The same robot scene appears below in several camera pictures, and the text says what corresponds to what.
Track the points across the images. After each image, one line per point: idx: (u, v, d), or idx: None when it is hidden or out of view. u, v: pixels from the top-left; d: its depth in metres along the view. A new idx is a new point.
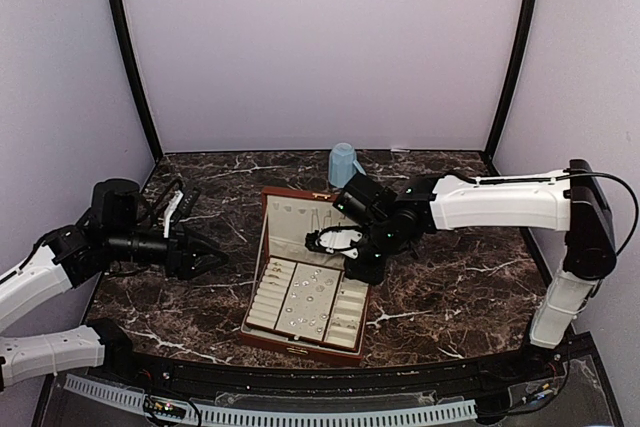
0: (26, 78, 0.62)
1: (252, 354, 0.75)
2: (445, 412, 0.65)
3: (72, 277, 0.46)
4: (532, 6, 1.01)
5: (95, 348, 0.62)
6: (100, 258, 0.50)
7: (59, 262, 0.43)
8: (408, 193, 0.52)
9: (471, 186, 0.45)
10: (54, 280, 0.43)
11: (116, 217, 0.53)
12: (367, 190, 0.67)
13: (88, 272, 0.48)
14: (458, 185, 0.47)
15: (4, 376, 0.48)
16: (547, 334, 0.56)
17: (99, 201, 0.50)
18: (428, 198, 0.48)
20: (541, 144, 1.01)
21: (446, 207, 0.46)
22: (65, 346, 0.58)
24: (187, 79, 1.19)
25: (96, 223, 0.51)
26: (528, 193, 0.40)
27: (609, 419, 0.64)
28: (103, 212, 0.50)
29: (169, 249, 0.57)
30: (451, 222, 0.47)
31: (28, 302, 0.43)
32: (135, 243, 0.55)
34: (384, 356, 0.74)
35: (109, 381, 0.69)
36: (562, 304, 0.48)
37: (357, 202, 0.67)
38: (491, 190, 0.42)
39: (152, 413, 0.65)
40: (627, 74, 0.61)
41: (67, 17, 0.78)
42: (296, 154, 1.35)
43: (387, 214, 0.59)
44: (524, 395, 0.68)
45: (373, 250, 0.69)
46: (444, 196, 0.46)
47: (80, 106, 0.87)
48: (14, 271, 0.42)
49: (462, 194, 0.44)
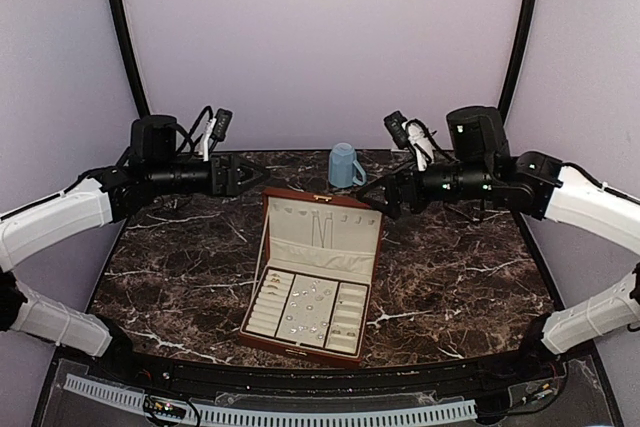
0: (24, 78, 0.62)
1: (252, 354, 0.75)
2: (445, 413, 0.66)
3: (114, 209, 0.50)
4: (532, 6, 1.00)
5: (101, 335, 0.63)
6: (144, 192, 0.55)
7: (105, 191, 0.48)
8: (530, 167, 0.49)
9: (596, 188, 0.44)
10: (97, 207, 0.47)
11: (157, 153, 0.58)
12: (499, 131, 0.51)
13: (133, 204, 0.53)
14: (582, 182, 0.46)
15: (20, 317, 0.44)
16: (565, 341, 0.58)
17: (138, 135, 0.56)
18: (554, 183, 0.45)
20: (541, 144, 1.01)
21: (558, 202, 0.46)
22: (74, 319, 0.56)
24: (188, 80, 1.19)
25: (138, 160, 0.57)
26: None
27: (609, 418, 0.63)
28: (143, 145, 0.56)
29: (211, 174, 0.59)
30: (559, 215, 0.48)
31: (72, 226, 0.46)
32: (177, 175, 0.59)
34: (384, 356, 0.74)
35: (110, 381, 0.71)
36: (599, 321, 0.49)
37: (482, 136, 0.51)
38: (610, 201, 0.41)
39: (152, 413, 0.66)
40: (627, 74, 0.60)
41: (66, 18, 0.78)
42: (296, 154, 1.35)
43: (496, 172, 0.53)
44: (524, 396, 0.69)
45: (444, 179, 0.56)
46: (567, 187, 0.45)
47: (80, 106, 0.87)
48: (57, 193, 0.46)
49: (588, 194, 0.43)
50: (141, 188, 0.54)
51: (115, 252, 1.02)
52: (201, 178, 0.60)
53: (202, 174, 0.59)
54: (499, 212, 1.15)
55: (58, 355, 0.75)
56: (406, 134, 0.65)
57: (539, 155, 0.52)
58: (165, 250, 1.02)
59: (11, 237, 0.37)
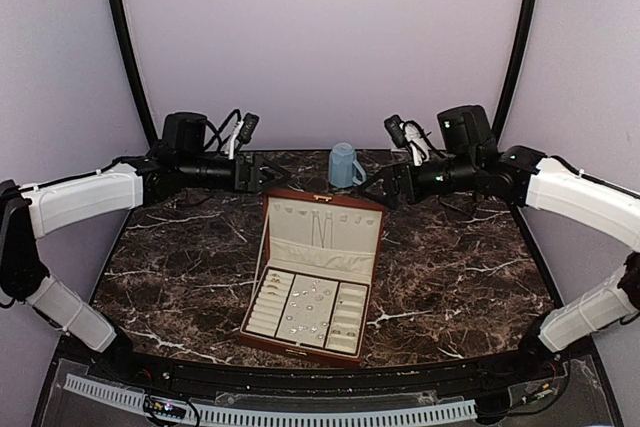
0: (24, 78, 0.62)
1: (252, 354, 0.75)
2: (445, 412, 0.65)
3: (145, 194, 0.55)
4: (532, 6, 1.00)
5: (107, 330, 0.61)
6: (172, 181, 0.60)
7: (140, 174, 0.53)
8: (511, 157, 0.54)
9: (574, 175, 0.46)
10: (130, 188, 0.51)
11: (186, 145, 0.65)
12: (482, 128, 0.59)
13: (163, 191, 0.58)
14: (561, 171, 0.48)
15: (42, 289, 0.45)
16: (563, 337, 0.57)
17: (172, 129, 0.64)
18: (532, 170, 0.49)
20: (541, 144, 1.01)
21: (536, 187, 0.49)
22: (87, 307, 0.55)
24: (187, 80, 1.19)
25: (170, 151, 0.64)
26: (615, 199, 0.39)
27: (608, 418, 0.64)
28: (175, 138, 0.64)
29: (235, 171, 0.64)
30: (541, 202, 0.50)
31: (103, 204, 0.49)
32: (202, 169, 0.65)
34: (384, 356, 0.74)
35: (109, 381, 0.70)
36: (591, 315, 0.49)
37: (467, 132, 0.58)
38: (584, 184, 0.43)
39: (152, 413, 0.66)
40: (627, 74, 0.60)
41: (66, 17, 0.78)
42: (295, 154, 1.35)
43: (482, 164, 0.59)
44: (525, 396, 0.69)
45: (437, 172, 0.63)
46: (545, 174, 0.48)
47: (80, 107, 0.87)
48: (95, 171, 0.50)
49: (564, 180, 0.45)
50: (171, 177, 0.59)
51: (115, 252, 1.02)
52: (225, 174, 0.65)
53: (227, 171, 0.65)
54: (498, 212, 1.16)
55: (58, 354, 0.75)
56: (403, 134, 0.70)
57: (528, 148, 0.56)
58: (165, 250, 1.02)
59: (50, 202, 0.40)
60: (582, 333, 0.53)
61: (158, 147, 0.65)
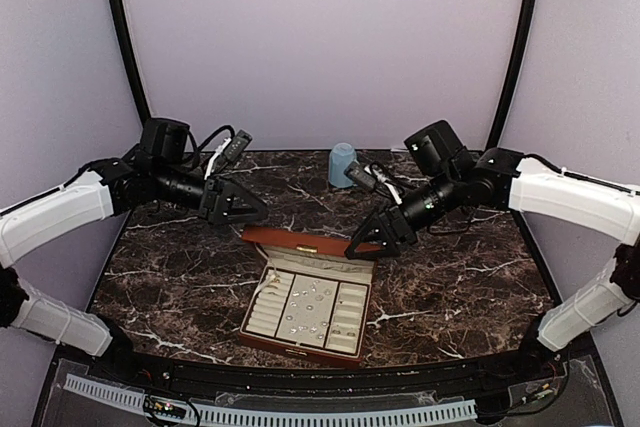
0: (23, 80, 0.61)
1: (252, 354, 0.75)
2: (445, 412, 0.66)
3: (113, 202, 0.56)
4: (532, 6, 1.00)
5: (102, 335, 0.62)
6: (142, 188, 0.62)
7: (105, 184, 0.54)
8: (489, 162, 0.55)
9: (555, 174, 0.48)
10: (95, 200, 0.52)
11: (164, 152, 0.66)
12: (450, 144, 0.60)
13: (133, 196, 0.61)
14: (543, 170, 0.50)
15: (22, 312, 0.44)
16: (561, 336, 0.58)
17: (151, 135, 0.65)
18: (511, 174, 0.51)
20: (541, 144, 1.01)
21: (522, 188, 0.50)
22: (77, 317, 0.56)
24: (187, 79, 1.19)
25: (146, 157, 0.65)
26: (603, 195, 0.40)
27: (609, 419, 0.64)
28: (154, 144, 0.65)
29: (204, 194, 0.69)
30: (524, 204, 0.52)
31: (73, 218, 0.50)
32: (173, 183, 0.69)
34: (384, 356, 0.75)
35: (109, 381, 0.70)
36: (586, 310, 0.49)
37: (436, 150, 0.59)
38: (568, 182, 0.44)
39: (152, 413, 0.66)
40: (628, 73, 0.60)
41: (65, 18, 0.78)
42: (296, 154, 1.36)
43: (459, 176, 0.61)
44: (524, 396, 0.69)
45: (425, 200, 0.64)
46: (527, 176, 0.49)
47: (79, 107, 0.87)
48: (57, 187, 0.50)
49: (546, 180, 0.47)
50: (141, 184, 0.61)
51: (115, 252, 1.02)
52: (196, 192, 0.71)
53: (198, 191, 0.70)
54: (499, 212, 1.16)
55: (58, 354, 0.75)
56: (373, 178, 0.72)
57: (504, 150, 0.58)
58: (165, 250, 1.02)
59: (14, 229, 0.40)
60: (579, 330, 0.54)
61: (136, 150, 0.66)
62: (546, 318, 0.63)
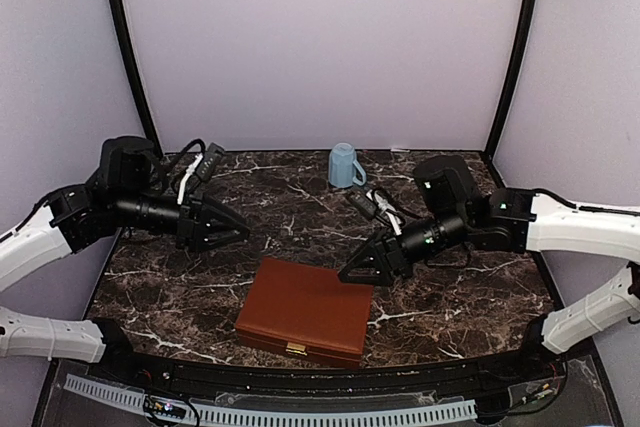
0: (24, 80, 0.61)
1: (252, 354, 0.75)
2: (445, 412, 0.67)
3: (71, 241, 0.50)
4: (532, 6, 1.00)
5: (94, 345, 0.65)
6: (107, 221, 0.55)
7: (56, 225, 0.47)
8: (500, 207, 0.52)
9: (571, 210, 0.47)
10: (50, 241, 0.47)
11: (123, 180, 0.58)
12: (467, 183, 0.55)
13: (90, 233, 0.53)
14: (555, 206, 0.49)
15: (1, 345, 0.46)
16: (566, 340, 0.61)
17: (107, 160, 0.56)
18: (527, 218, 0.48)
20: (541, 144, 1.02)
21: (539, 231, 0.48)
22: (63, 335, 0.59)
24: (187, 80, 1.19)
25: (103, 185, 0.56)
26: (624, 224, 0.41)
27: (609, 418, 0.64)
28: (110, 171, 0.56)
29: (181, 217, 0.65)
30: (542, 244, 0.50)
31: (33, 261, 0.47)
32: (143, 208, 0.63)
34: (384, 356, 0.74)
35: (110, 381, 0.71)
36: (599, 317, 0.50)
37: (454, 188, 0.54)
38: (586, 218, 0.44)
39: (152, 413, 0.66)
40: (628, 74, 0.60)
41: (67, 20, 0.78)
42: (296, 154, 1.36)
43: (473, 219, 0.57)
44: (524, 395, 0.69)
45: (425, 233, 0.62)
46: (543, 217, 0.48)
47: (80, 108, 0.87)
48: (11, 233, 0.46)
49: (564, 218, 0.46)
50: (104, 217, 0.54)
51: (115, 252, 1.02)
52: (171, 216, 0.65)
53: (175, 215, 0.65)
54: None
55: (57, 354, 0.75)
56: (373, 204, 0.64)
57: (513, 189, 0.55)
58: (165, 250, 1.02)
59: None
60: (585, 333, 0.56)
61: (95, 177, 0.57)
62: (551, 325, 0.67)
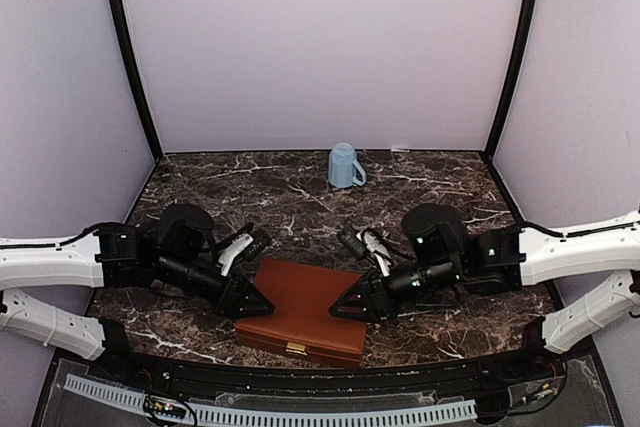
0: (24, 81, 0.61)
1: (252, 354, 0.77)
2: (445, 412, 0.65)
3: (106, 277, 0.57)
4: (532, 7, 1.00)
5: (93, 345, 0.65)
6: (143, 275, 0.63)
7: (100, 261, 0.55)
8: (489, 253, 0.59)
9: (558, 240, 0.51)
10: (88, 271, 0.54)
11: (176, 244, 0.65)
12: (457, 237, 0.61)
13: (125, 281, 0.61)
14: (545, 238, 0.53)
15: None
16: (565, 338, 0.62)
17: (170, 222, 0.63)
18: (517, 260, 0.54)
20: (540, 145, 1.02)
21: (534, 267, 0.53)
22: (66, 326, 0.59)
24: (188, 80, 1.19)
25: (155, 242, 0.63)
26: (609, 241, 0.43)
27: (609, 419, 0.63)
28: (167, 233, 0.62)
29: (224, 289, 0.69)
30: (540, 277, 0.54)
31: (57, 275, 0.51)
32: (190, 271, 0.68)
34: (384, 356, 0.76)
35: (110, 381, 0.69)
36: (599, 316, 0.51)
37: (446, 242, 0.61)
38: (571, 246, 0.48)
39: (152, 412, 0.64)
40: (628, 75, 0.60)
41: (68, 21, 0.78)
42: (296, 154, 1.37)
43: (467, 270, 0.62)
44: (524, 396, 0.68)
45: (412, 277, 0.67)
46: (533, 255, 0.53)
47: (80, 109, 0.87)
48: (53, 244, 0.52)
49: (552, 251, 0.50)
50: (142, 269, 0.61)
51: None
52: (210, 284, 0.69)
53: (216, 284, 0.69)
54: (499, 212, 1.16)
55: (57, 354, 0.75)
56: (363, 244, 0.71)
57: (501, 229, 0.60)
58: None
59: None
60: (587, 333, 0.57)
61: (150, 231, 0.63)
62: (550, 327, 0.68)
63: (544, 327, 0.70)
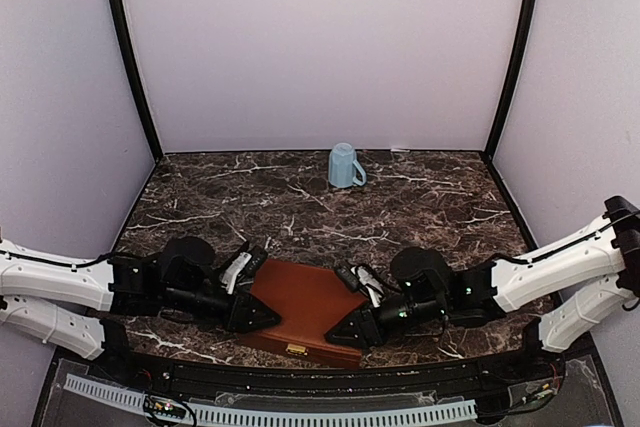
0: (24, 81, 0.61)
1: (252, 354, 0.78)
2: (445, 412, 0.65)
3: (112, 301, 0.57)
4: (532, 7, 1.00)
5: (90, 345, 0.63)
6: (150, 305, 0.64)
7: (112, 290, 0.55)
8: (468, 292, 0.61)
9: (526, 266, 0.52)
10: (97, 298, 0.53)
11: (178, 276, 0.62)
12: (445, 278, 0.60)
13: (132, 309, 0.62)
14: (515, 267, 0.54)
15: None
16: (563, 339, 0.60)
17: (170, 257, 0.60)
18: (490, 291, 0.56)
20: (541, 145, 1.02)
21: (510, 295, 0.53)
22: (64, 324, 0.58)
24: (188, 80, 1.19)
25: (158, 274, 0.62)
26: (577, 254, 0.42)
27: (609, 419, 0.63)
28: (168, 269, 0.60)
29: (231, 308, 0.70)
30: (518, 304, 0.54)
31: (66, 294, 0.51)
32: (198, 296, 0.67)
34: (384, 356, 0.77)
35: (109, 381, 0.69)
36: (592, 313, 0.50)
37: (433, 285, 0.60)
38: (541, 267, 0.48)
39: (152, 412, 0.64)
40: (628, 74, 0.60)
41: (67, 21, 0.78)
42: (296, 154, 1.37)
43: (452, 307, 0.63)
44: (524, 396, 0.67)
45: (399, 309, 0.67)
46: (506, 286, 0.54)
47: (80, 109, 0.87)
48: (69, 265, 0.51)
49: (521, 277, 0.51)
50: (145, 300, 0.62)
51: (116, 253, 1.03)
52: (220, 304, 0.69)
53: (224, 304, 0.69)
54: (498, 212, 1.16)
55: (58, 354, 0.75)
56: (357, 279, 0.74)
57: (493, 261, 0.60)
58: None
59: (10, 276, 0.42)
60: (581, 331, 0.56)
61: (150, 263, 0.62)
62: (543, 329, 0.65)
63: (539, 329, 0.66)
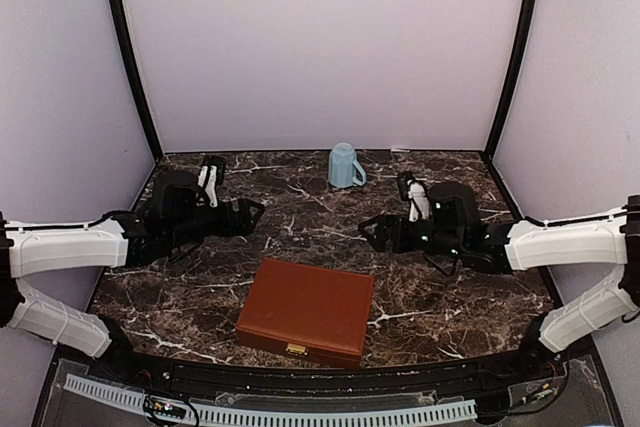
0: (24, 81, 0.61)
1: (252, 354, 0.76)
2: (445, 412, 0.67)
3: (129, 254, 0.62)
4: (532, 7, 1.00)
5: (100, 336, 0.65)
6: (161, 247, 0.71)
7: (126, 237, 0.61)
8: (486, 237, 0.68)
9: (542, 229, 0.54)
10: (117, 248, 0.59)
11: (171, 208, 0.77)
12: (470, 213, 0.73)
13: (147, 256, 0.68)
14: (532, 229, 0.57)
15: (18, 313, 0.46)
16: (559, 337, 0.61)
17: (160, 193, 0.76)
18: (504, 241, 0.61)
20: (542, 144, 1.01)
21: (518, 249, 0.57)
22: (73, 319, 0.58)
24: (187, 79, 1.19)
25: (157, 213, 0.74)
26: (587, 230, 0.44)
27: (608, 418, 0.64)
28: (162, 200, 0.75)
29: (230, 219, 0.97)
30: (523, 264, 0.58)
31: (88, 253, 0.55)
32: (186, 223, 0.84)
34: (384, 356, 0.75)
35: (110, 381, 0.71)
36: (591, 313, 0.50)
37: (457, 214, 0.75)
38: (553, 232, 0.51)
39: (152, 412, 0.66)
40: (629, 74, 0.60)
41: (67, 21, 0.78)
42: (296, 154, 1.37)
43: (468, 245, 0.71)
44: (524, 395, 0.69)
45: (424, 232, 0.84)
46: (517, 241, 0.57)
47: (80, 108, 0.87)
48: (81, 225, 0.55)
49: (533, 237, 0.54)
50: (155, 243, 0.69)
51: None
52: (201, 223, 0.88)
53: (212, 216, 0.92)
54: (498, 212, 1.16)
55: (57, 355, 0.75)
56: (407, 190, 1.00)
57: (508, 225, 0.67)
58: None
59: (38, 243, 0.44)
60: (580, 331, 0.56)
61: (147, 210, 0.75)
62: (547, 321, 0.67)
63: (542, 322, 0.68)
